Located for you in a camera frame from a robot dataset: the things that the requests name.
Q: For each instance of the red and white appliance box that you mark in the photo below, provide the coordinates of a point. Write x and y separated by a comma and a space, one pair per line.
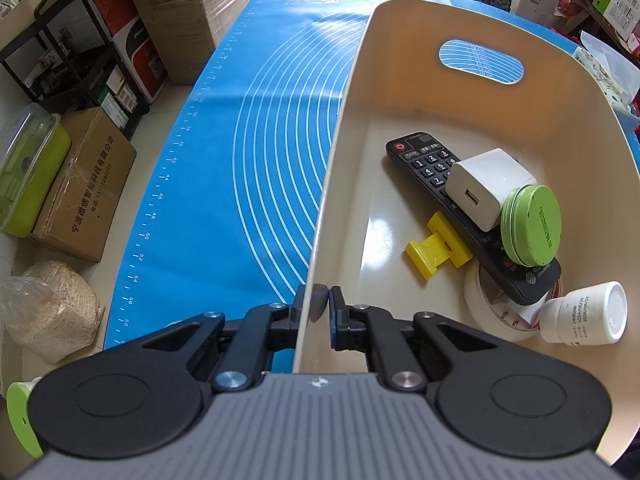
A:
140, 45

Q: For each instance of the white jar with green lid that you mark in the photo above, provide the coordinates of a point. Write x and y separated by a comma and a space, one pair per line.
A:
20, 415

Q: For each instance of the blue silicone mat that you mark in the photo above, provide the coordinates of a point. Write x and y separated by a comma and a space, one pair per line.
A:
250, 170

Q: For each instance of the brown printed cardboard box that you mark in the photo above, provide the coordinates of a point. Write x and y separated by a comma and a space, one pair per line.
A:
85, 185

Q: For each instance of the black metal shelf rack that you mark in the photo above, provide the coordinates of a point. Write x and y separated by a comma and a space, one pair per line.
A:
65, 25

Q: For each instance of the yellow plastic toy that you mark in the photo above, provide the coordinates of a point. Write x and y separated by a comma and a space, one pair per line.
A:
435, 250

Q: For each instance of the green and white box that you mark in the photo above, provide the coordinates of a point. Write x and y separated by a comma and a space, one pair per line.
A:
620, 0

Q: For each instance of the beige plastic bin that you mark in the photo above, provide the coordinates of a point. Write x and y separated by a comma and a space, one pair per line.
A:
400, 100

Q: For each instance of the clear bag of grain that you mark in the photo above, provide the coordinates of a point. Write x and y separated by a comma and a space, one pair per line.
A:
50, 310

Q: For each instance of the white pill bottle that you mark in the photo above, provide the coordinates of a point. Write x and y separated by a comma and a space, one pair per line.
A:
585, 315

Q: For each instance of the white charger plug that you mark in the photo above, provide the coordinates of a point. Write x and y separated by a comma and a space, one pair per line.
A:
487, 185

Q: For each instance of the large plastic-wrapped cardboard box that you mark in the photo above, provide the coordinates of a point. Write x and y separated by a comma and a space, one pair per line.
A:
190, 15

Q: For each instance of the white patterned plastic bag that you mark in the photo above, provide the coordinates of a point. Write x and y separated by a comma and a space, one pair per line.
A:
610, 70

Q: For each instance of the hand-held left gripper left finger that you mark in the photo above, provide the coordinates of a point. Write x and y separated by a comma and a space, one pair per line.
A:
292, 322

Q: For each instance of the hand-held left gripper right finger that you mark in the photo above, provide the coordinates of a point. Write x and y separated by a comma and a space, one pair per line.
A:
332, 325

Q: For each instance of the round green tin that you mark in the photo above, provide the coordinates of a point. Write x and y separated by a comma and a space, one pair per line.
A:
537, 225

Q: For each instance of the white tape roll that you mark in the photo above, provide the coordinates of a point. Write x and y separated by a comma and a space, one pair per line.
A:
480, 305

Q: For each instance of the green container with clear lid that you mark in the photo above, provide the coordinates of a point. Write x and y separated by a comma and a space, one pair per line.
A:
30, 180

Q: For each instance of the black remote control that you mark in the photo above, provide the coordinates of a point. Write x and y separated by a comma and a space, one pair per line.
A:
420, 160

